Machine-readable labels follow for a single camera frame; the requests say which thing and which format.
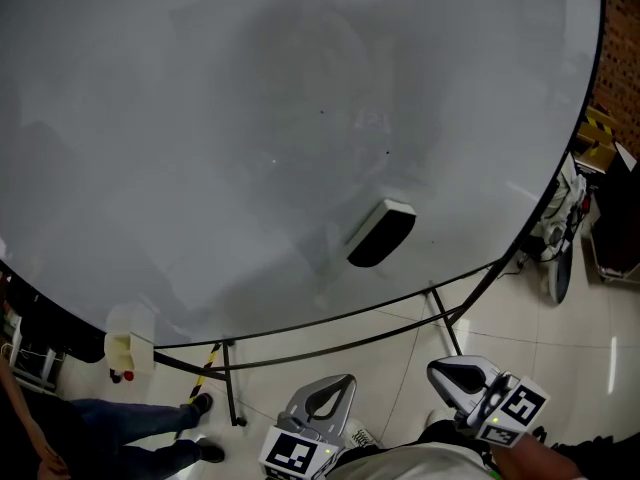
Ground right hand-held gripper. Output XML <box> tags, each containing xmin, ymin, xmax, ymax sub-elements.
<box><xmin>427</xmin><ymin>356</ymin><xmax>550</xmax><ymax>448</ymax></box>

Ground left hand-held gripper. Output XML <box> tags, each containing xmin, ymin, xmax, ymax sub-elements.
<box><xmin>258</xmin><ymin>374</ymin><xmax>358</xmax><ymax>480</ymax></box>

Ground white and black whiteboard eraser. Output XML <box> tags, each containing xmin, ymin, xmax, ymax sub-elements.
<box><xmin>345</xmin><ymin>197</ymin><xmax>418</xmax><ymax>269</ymax></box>

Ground person's right forearm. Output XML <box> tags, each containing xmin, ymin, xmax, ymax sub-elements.
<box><xmin>492</xmin><ymin>430</ymin><xmax>581</xmax><ymax>480</ymax></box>

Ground large white whiteboard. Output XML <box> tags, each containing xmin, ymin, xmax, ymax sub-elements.
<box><xmin>0</xmin><ymin>0</ymin><xmax>607</xmax><ymax>348</ymax></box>

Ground person's left white shoe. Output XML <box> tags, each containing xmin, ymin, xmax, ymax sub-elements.
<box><xmin>344</xmin><ymin>417</ymin><xmax>376</xmax><ymax>449</ymax></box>

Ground person's white shirt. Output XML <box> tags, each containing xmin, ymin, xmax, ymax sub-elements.
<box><xmin>327</xmin><ymin>441</ymin><xmax>506</xmax><ymax>480</ymax></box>

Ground yellow black striped floor tape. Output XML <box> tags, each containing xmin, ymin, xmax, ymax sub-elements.
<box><xmin>174</xmin><ymin>342</ymin><xmax>222</xmax><ymax>439</ymax></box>

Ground black office chair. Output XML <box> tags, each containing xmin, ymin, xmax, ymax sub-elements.
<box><xmin>519</xmin><ymin>227</ymin><xmax>576</xmax><ymax>304</ymax></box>

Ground cream marker holder box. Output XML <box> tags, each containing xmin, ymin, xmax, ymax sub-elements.
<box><xmin>103</xmin><ymin>331</ymin><xmax>154</xmax><ymax>372</ymax></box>

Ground white jacket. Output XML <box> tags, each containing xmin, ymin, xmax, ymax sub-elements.
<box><xmin>532</xmin><ymin>152</ymin><xmax>589</xmax><ymax>249</ymax></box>

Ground black cabinet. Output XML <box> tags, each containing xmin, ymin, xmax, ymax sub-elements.
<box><xmin>589</xmin><ymin>141</ymin><xmax>640</xmax><ymax>284</ymax></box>

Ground yellow black striped boxes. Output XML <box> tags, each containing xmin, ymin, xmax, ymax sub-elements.
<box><xmin>574</xmin><ymin>106</ymin><xmax>619</xmax><ymax>174</ymax></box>

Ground white metal rack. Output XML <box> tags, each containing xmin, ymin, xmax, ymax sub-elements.
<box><xmin>9</xmin><ymin>312</ymin><xmax>64</xmax><ymax>392</ymax></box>

